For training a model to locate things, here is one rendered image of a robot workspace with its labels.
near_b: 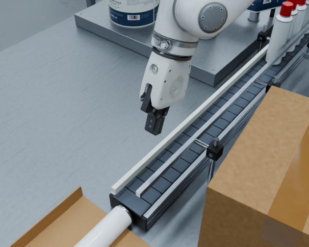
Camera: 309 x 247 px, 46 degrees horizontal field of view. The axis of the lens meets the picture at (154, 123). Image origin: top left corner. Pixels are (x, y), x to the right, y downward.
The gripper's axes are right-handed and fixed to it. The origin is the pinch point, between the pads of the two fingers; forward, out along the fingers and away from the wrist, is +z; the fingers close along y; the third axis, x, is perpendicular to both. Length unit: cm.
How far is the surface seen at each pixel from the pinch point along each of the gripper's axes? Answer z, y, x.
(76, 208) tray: 26.5, -7.0, 11.1
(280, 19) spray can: -19, 58, 0
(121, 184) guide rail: 16.4, -2.5, 3.0
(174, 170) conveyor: 15.1, 10.7, -2.4
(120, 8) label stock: -7, 50, 56
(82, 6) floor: 40, 199, 227
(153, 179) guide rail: 10.9, -1.8, -4.1
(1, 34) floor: 68, 124, 242
